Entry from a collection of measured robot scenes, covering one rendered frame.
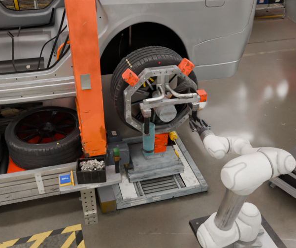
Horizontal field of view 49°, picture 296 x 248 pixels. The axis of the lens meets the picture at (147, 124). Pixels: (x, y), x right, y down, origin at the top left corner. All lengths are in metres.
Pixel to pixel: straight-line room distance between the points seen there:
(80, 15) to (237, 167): 1.17
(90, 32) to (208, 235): 1.33
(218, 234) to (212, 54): 1.59
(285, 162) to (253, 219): 0.58
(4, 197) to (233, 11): 2.32
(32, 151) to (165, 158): 1.09
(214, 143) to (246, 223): 0.49
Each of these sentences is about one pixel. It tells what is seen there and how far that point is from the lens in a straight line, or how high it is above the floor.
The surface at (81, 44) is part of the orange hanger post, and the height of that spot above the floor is 1.37.
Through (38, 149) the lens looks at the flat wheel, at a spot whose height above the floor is 0.50.
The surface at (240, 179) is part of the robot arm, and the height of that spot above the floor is 1.12.
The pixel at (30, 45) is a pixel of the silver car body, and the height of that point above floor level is 0.91.
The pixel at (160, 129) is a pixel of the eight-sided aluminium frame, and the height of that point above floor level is 0.62.
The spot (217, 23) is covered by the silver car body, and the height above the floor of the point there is 1.26.
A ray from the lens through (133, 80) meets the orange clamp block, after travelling 2.21.
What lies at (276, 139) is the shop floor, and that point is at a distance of 3.69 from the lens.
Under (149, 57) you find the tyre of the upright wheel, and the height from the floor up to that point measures 1.17.
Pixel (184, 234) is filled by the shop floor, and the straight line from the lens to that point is 2.58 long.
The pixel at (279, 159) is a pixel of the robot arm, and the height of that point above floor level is 1.17.
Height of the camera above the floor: 2.06
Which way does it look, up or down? 35 degrees down
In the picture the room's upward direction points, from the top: 1 degrees clockwise
